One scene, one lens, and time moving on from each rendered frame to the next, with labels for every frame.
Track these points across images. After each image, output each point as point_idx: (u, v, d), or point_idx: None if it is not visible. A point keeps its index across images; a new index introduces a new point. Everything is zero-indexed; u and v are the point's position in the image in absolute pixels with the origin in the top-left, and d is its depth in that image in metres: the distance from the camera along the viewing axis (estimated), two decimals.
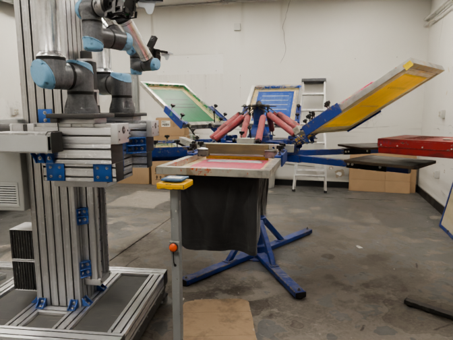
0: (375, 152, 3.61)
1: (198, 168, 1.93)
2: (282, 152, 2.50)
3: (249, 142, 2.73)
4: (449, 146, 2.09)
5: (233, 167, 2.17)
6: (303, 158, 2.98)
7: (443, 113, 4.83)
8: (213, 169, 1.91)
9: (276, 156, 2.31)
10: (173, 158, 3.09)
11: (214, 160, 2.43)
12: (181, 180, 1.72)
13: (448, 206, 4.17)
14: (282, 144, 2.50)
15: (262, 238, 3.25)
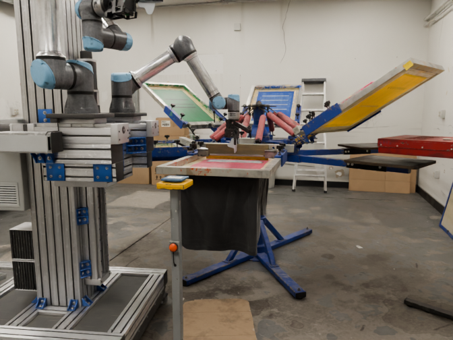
0: (375, 152, 3.61)
1: (198, 168, 1.93)
2: (282, 152, 2.50)
3: (249, 142, 2.73)
4: (449, 146, 2.09)
5: (233, 167, 2.17)
6: (303, 158, 2.98)
7: (443, 113, 4.83)
8: (213, 169, 1.91)
9: (276, 156, 2.31)
10: (173, 158, 3.09)
11: (214, 160, 2.43)
12: (181, 180, 1.72)
13: (448, 206, 4.17)
14: (282, 144, 2.50)
15: (262, 238, 3.25)
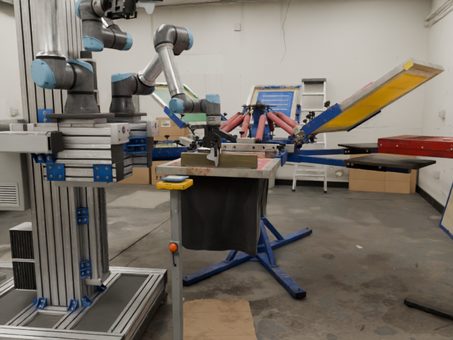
0: (375, 152, 3.61)
1: (198, 168, 1.93)
2: (282, 152, 2.50)
3: (249, 142, 2.73)
4: (449, 146, 2.09)
5: None
6: (303, 158, 2.98)
7: (443, 113, 4.83)
8: (213, 169, 1.91)
9: (276, 156, 2.31)
10: (173, 158, 3.09)
11: None
12: (181, 180, 1.72)
13: (448, 206, 4.17)
14: (282, 144, 2.50)
15: (262, 238, 3.25)
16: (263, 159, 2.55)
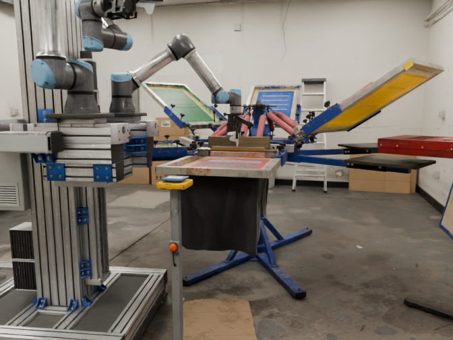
0: (375, 152, 3.61)
1: (198, 168, 1.93)
2: (282, 152, 2.50)
3: None
4: (449, 146, 2.09)
5: None
6: (303, 158, 2.98)
7: (443, 113, 4.83)
8: (213, 169, 1.91)
9: (276, 156, 2.31)
10: (173, 158, 3.09)
11: (214, 160, 2.43)
12: (181, 180, 1.72)
13: (448, 206, 4.17)
14: (282, 144, 2.50)
15: (262, 238, 3.25)
16: (263, 159, 2.54)
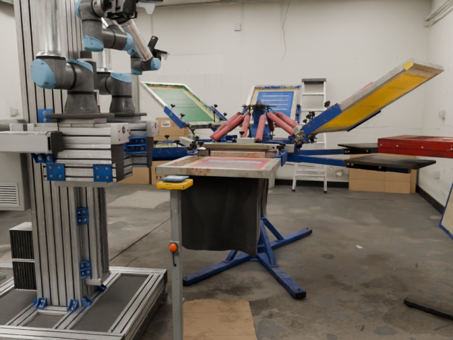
0: (375, 152, 3.61)
1: (198, 168, 1.93)
2: (282, 152, 2.50)
3: (249, 142, 2.73)
4: (449, 146, 2.09)
5: None
6: (303, 158, 2.98)
7: (443, 113, 4.83)
8: (213, 169, 1.91)
9: (276, 156, 2.31)
10: (173, 158, 3.09)
11: (214, 160, 2.43)
12: (181, 180, 1.72)
13: (448, 206, 4.17)
14: (282, 144, 2.50)
15: (262, 238, 3.25)
16: (263, 159, 2.54)
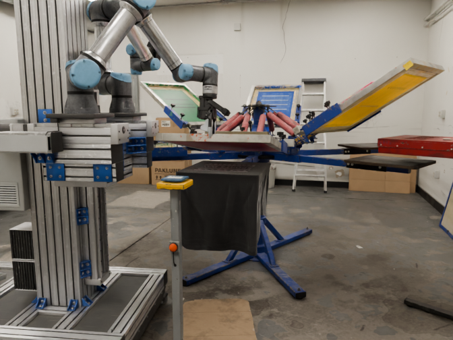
0: (375, 152, 3.61)
1: (198, 133, 1.91)
2: None
3: None
4: (449, 146, 2.09)
5: None
6: (303, 158, 2.98)
7: (443, 113, 4.83)
8: (214, 135, 1.89)
9: None
10: (173, 158, 3.09)
11: None
12: (181, 180, 1.72)
13: (448, 206, 4.17)
14: None
15: (262, 238, 3.25)
16: (263, 150, 2.53)
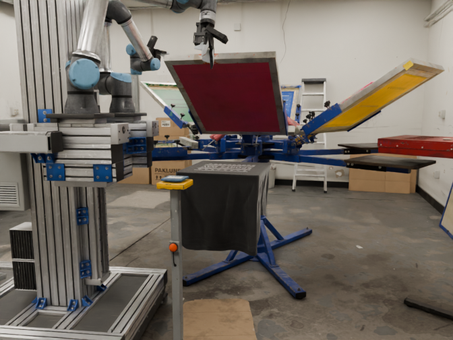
0: (375, 152, 3.61)
1: None
2: None
3: None
4: (449, 146, 2.09)
5: None
6: (303, 158, 2.98)
7: (443, 113, 4.83)
8: (220, 53, 1.96)
9: None
10: (173, 158, 3.09)
11: None
12: (181, 180, 1.72)
13: (448, 206, 4.17)
14: None
15: (262, 238, 3.25)
16: (265, 127, 2.54)
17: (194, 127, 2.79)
